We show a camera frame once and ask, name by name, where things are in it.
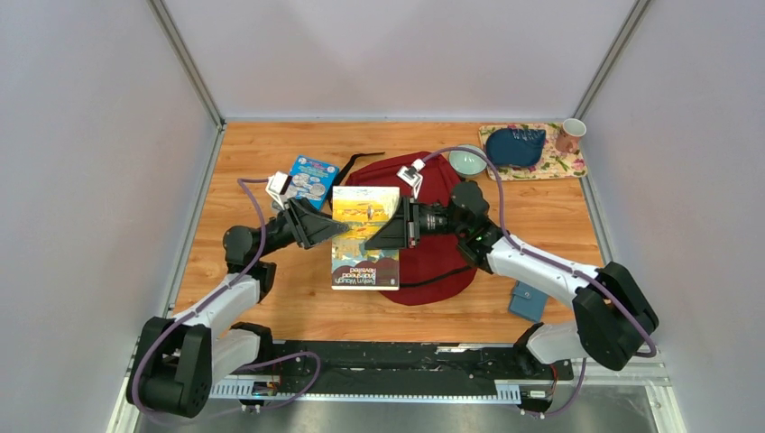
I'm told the red student backpack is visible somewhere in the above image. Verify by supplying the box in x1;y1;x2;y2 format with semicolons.
338;152;475;306

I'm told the teal blue wallet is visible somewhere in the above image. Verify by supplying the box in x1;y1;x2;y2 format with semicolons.
508;281;548;323

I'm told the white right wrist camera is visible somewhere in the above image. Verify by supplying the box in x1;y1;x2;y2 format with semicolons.
397;159;425;198

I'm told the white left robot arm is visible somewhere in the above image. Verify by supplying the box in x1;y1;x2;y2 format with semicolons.
125;198;350;419

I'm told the pink mug white inside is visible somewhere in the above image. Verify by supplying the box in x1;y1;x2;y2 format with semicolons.
555;118;587;153

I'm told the pale blue ceramic bowl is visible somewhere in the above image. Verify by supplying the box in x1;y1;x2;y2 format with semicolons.
447;143;487;179

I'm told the dark blue pencil pouch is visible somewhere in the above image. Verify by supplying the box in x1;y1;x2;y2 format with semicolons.
484;128;547;168

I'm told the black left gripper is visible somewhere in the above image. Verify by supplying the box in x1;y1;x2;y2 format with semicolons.
257;198;353;260

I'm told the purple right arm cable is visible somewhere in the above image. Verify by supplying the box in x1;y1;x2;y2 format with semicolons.
418;146;658;418

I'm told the blue puzzle box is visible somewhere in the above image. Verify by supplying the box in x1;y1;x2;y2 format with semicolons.
284;155;340;210

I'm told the green yellow book underneath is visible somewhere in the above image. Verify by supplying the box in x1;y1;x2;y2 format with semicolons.
331;186;400;291

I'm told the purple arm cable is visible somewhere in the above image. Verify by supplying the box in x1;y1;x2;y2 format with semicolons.
130;177;322;417
418;146;658;418

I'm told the floral rectangular tray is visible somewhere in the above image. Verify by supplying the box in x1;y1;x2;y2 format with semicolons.
478;123;588;181

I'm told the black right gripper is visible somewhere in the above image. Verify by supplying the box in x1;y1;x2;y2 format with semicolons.
364;195;467;250

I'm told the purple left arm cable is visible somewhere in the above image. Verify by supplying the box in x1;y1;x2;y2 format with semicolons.
130;177;322;417

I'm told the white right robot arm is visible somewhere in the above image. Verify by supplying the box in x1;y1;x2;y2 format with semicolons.
364;181;659;378

